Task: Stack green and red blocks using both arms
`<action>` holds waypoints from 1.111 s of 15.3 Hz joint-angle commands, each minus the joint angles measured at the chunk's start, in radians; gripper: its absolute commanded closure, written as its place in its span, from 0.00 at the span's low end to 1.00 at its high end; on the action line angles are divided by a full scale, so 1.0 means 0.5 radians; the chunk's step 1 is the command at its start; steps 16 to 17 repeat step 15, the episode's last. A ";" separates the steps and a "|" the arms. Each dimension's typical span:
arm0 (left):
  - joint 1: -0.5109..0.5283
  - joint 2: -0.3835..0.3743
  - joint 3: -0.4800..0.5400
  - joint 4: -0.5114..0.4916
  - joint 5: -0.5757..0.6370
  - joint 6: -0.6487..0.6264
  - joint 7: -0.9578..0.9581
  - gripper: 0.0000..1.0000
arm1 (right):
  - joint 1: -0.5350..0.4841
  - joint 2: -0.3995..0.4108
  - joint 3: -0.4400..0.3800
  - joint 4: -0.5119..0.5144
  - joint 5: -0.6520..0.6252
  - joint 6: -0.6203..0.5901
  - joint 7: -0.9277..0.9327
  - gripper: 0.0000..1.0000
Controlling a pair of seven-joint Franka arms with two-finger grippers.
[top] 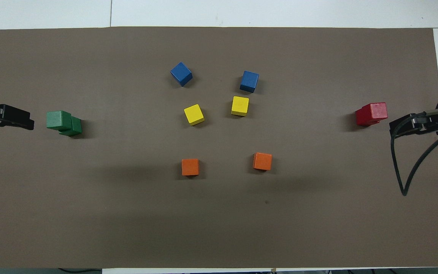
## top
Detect yellow wooden block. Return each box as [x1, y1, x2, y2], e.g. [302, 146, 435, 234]
[184, 104, 205, 126]
[231, 96, 250, 117]

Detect red wooden block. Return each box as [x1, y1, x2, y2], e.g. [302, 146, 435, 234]
[369, 102, 388, 122]
[355, 106, 380, 127]

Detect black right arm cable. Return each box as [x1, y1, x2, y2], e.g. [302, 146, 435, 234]
[390, 114, 438, 197]

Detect green wooden block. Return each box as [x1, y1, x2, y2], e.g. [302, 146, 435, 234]
[46, 110, 72, 131]
[59, 116, 83, 137]

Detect brown table mat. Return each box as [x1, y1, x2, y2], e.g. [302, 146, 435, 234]
[0, 26, 438, 269]

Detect blue wooden block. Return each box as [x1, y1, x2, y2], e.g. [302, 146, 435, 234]
[170, 62, 193, 87]
[240, 70, 260, 94]

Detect black floor cable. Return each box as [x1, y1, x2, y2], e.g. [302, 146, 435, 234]
[57, 268, 102, 274]

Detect orange wooden block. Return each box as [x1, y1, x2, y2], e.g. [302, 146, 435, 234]
[181, 158, 200, 177]
[253, 152, 273, 171]

